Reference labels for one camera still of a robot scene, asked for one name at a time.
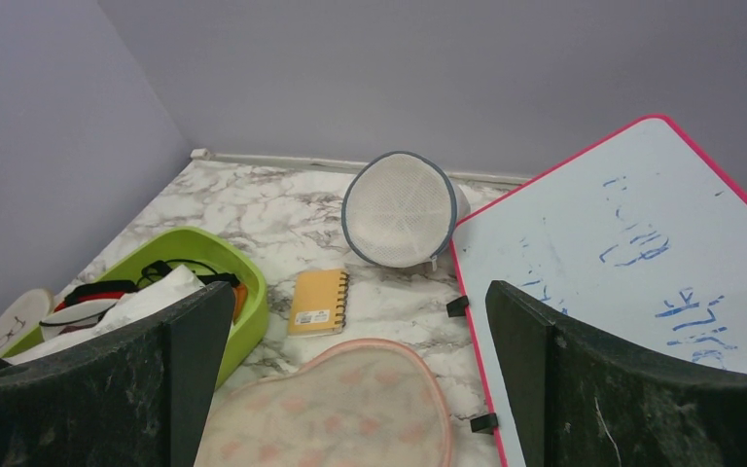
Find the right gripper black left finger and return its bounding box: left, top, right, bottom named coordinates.
left=0, top=282, right=235, bottom=466

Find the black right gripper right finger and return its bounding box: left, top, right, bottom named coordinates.
left=485, top=280, right=747, bottom=466

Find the peach floral mesh laundry bag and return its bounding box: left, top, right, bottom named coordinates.
left=195, top=339, right=453, bottom=466

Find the red and white bra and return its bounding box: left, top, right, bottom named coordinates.
left=39, top=294, right=124, bottom=341

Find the flat round white laundry bag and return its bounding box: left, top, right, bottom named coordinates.
left=0, top=288, right=54, bottom=356

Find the orange bra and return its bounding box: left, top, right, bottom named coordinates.
left=231, top=283, right=248, bottom=324

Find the black whiteboard clip lower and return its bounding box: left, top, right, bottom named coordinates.
left=469, top=413, right=499, bottom=435

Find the black whiteboard clip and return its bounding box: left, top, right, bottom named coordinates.
left=445, top=296, right=470, bottom=318
left=469, top=413, right=499, bottom=435

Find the green plastic tray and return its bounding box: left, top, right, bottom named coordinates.
left=0, top=226, right=270, bottom=390

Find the pink framed whiteboard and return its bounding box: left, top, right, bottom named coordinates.
left=451, top=116, right=747, bottom=466

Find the yellow spiral notebook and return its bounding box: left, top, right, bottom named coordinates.
left=287, top=269, right=349, bottom=338

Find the black strap bra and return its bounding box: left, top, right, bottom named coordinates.
left=62, top=258, right=243, bottom=307

